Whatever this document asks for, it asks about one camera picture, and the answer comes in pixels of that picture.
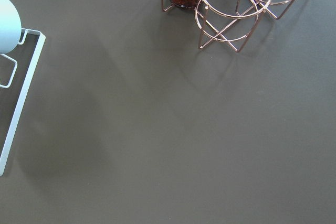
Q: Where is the white cup rack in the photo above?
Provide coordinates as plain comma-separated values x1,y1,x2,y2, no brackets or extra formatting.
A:
1,28,46,176

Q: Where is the blue cup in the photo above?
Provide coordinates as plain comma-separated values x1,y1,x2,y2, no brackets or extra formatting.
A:
1,0,22,54

